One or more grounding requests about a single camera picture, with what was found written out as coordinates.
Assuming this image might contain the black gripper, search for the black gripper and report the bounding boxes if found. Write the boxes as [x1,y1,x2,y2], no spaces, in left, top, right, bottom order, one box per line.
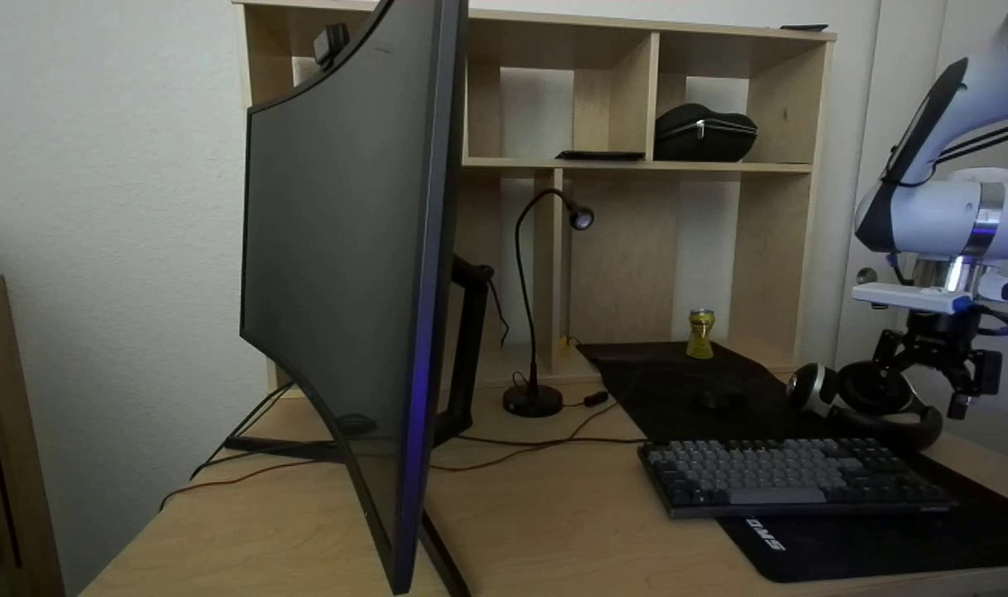
[869,308,1008,422]

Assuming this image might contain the black silver headphones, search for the black silver headphones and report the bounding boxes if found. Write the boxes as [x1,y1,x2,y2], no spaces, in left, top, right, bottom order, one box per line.
[787,358,949,452]

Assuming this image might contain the yellow green soda can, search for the yellow green soda can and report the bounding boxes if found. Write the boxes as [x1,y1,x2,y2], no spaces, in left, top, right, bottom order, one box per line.
[682,305,720,366]

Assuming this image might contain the black desk mat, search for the black desk mat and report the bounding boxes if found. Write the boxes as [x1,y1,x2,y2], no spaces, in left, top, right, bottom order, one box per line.
[573,337,1008,587]

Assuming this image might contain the black gooseneck desk lamp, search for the black gooseneck desk lamp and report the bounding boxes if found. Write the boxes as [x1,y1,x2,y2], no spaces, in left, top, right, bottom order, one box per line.
[501,185,596,422]

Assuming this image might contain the black curved monitor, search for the black curved monitor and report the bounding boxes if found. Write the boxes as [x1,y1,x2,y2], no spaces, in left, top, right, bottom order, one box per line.
[236,0,472,597]

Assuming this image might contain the grey mechanical keyboard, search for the grey mechanical keyboard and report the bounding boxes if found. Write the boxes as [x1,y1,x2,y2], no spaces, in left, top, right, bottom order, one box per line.
[634,431,960,525]

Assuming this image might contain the light wooden shelf unit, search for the light wooden shelf unit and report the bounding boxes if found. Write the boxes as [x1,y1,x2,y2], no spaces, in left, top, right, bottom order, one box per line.
[236,0,839,381]

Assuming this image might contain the black device on shelf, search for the black device on shelf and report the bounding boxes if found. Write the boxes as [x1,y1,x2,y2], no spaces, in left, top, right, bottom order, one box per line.
[650,99,763,166]

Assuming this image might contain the flat black device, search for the flat black device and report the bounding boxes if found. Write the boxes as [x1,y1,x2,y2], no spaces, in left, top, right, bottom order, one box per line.
[555,145,650,166]

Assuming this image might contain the black webcam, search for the black webcam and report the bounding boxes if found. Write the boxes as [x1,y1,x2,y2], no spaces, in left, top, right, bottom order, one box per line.
[309,22,351,70]

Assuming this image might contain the brown wooden cabinet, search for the brown wooden cabinet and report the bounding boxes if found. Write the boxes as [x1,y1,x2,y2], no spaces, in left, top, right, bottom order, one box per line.
[0,274,68,597]

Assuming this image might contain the white blue wrist camera mount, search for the white blue wrist camera mount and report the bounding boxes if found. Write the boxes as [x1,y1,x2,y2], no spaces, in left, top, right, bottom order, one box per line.
[848,278,980,322]

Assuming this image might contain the thin black cable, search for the thin black cable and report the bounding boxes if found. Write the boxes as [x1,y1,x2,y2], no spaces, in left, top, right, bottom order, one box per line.
[186,378,300,484]

